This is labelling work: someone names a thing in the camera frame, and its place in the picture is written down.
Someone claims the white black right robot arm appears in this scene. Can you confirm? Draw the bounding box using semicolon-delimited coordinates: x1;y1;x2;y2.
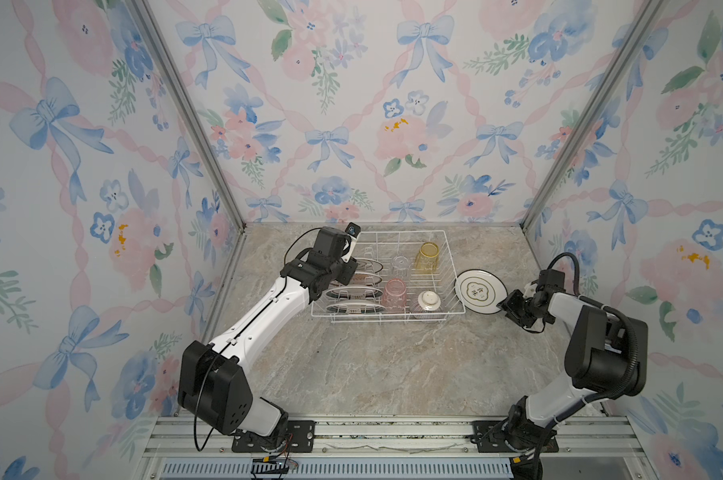
489;269;649;452

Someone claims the white wire dish rack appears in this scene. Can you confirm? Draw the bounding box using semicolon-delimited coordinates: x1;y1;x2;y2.
311;229;465;323

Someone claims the grey vent grille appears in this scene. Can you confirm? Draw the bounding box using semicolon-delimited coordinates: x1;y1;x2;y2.
156;457;515;479

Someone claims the small white bowl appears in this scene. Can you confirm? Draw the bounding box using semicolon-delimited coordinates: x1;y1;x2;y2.
413;290;441;313

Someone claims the clear plastic cup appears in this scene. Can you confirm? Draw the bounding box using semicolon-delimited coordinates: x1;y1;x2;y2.
391;255;411;282

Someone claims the aluminium frame post right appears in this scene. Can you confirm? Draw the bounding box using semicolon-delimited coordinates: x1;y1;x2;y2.
521;0;667;233

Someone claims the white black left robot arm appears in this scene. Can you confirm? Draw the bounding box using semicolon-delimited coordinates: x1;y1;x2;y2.
178;223;362;443

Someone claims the aluminium frame post left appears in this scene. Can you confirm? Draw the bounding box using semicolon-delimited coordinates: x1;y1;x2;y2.
126;0;246;234

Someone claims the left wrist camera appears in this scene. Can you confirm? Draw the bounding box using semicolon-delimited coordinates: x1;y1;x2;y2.
342;222;362;263

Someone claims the cream plate green rim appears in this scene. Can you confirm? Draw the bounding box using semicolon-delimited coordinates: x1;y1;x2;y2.
356;258;383;274
455;269;509;315

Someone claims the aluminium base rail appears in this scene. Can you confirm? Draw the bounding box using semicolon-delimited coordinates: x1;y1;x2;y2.
133;415;656;479

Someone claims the yellow plastic cup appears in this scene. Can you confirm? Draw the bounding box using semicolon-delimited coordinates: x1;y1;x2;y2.
413;241;441;275

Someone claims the pink plastic cup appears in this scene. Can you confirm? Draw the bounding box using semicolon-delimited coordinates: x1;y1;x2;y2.
381;278;407;313

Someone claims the aluminium frame post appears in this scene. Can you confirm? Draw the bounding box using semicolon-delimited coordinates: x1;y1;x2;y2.
521;0;667;233
126;0;246;234

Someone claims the plate with red pattern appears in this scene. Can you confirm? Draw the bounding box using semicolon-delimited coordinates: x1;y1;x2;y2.
349;272;383;287
325;285;383;301

